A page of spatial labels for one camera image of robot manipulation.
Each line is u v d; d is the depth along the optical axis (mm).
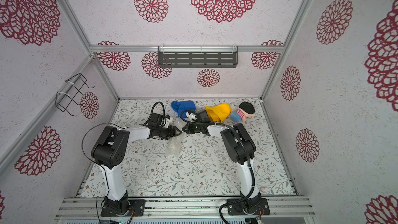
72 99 773
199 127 848
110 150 528
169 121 941
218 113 1054
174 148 883
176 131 917
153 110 834
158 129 846
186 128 890
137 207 736
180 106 1128
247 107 1054
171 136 884
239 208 730
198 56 930
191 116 922
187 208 748
